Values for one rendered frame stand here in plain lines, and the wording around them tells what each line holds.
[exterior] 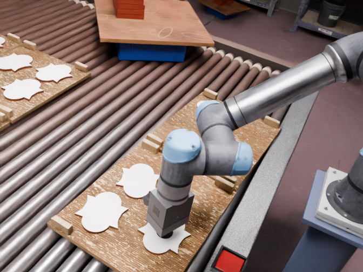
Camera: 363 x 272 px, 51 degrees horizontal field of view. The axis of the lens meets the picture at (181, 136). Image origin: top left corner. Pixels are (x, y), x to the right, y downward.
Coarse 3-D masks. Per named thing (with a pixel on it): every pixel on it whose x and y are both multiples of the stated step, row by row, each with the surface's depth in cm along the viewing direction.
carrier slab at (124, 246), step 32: (128, 160) 117; (160, 160) 119; (96, 192) 105; (192, 192) 111; (224, 192) 113; (128, 224) 98; (192, 224) 102; (96, 256) 90; (128, 256) 91; (160, 256) 92; (192, 256) 94
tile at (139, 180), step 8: (136, 168) 114; (144, 168) 114; (128, 176) 110; (136, 176) 111; (144, 176) 111; (152, 176) 112; (120, 184) 108; (128, 184) 108; (136, 184) 109; (144, 184) 109; (152, 184) 110; (128, 192) 106; (136, 192) 106; (144, 192) 107
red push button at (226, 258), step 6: (222, 252) 97; (228, 252) 97; (222, 258) 96; (228, 258) 96; (234, 258) 96; (240, 258) 97; (216, 264) 94; (222, 264) 94; (228, 264) 94; (234, 264) 95; (240, 264) 95; (222, 270) 93; (228, 270) 93; (234, 270) 93
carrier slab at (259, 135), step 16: (192, 112) 143; (160, 128) 132; (176, 128) 133; (192, 128) 135; (240, 128) 139; (256, 128) 141; (272, 128) 142; (256, 144) 133; (256, 160) 127; (208, 176) 118; (240, 176) 119
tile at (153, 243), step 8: (144, 232) 96; (152, 232) 97; (176, 232) 98; (184, 232) 98; (144, 240) 94; (152, 240) 95; (160, 240) 95; (168, 240) 95; (176, 240) 96; (152, 248) 93; (160, 248) 93; (168, 248) 94; (176, 248) 94
